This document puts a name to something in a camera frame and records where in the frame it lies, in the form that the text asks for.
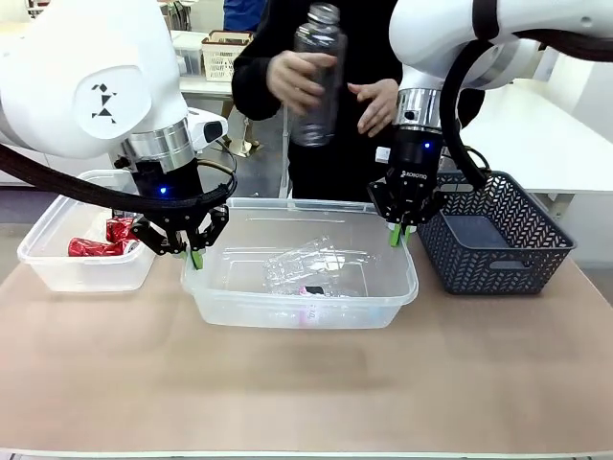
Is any thin brown cable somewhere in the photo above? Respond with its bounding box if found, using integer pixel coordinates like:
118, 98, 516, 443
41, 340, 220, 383
195, 147, 238, 177

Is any person's right hand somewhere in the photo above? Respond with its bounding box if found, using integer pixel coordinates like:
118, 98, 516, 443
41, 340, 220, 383
267, 49, 335, 116

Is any small clear plastic bin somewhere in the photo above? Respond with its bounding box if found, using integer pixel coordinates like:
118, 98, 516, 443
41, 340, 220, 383
17, 169, 157, 293

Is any person's right forearm black sleeve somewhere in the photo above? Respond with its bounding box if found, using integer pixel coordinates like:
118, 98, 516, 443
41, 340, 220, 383
232, 45, 288, 122

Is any bystander in blue shirt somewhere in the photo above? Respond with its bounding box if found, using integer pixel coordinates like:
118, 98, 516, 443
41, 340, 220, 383
222, 0, 267, 20

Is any person's left hand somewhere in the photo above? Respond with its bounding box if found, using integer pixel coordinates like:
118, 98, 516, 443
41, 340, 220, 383
347, 78, 401, 140

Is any white folding table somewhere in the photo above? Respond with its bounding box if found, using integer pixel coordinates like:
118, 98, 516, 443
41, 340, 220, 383
170, 31, 240, 103

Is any gold metal stand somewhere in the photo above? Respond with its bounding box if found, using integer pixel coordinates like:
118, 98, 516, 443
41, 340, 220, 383
224, 117, 263, 157

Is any white basket on far table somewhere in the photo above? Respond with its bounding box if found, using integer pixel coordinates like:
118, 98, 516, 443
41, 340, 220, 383
200, 31, 255, 83

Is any dark grey woven-pattern basket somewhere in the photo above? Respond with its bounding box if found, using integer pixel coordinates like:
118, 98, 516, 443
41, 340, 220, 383
416, 171, 579, 296

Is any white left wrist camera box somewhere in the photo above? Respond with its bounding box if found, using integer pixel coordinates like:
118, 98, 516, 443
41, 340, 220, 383
188, 108, 230, 150

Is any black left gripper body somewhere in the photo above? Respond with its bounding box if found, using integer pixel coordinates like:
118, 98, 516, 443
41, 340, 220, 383
131, 160, 213, 243

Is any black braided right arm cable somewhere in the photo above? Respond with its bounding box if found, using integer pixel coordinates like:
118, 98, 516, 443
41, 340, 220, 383
439, 27, 613, 193

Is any large clear plastic bin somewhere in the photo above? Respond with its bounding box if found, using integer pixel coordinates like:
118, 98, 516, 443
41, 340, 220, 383
180, 196, 420, 331

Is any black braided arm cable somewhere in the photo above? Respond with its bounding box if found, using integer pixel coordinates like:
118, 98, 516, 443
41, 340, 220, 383
0, 142, 239, 218
439, 27, 613, 193

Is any crushed clear plastic bottle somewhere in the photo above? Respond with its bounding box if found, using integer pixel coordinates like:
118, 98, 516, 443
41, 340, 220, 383
261, 234, 379, 301

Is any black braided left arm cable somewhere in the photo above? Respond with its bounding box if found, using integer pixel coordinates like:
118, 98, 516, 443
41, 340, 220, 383
0, 142, 239, 218

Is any clear plastic storage container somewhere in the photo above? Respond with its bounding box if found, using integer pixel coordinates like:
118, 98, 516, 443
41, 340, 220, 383
172, 45, 205, 78

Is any person in black clothing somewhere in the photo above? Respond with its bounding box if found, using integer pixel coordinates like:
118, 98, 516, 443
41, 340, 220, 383
232, 0, 486, 202

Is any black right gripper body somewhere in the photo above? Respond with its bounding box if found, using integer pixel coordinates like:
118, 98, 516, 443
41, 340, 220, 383
385, 127, 443, 224

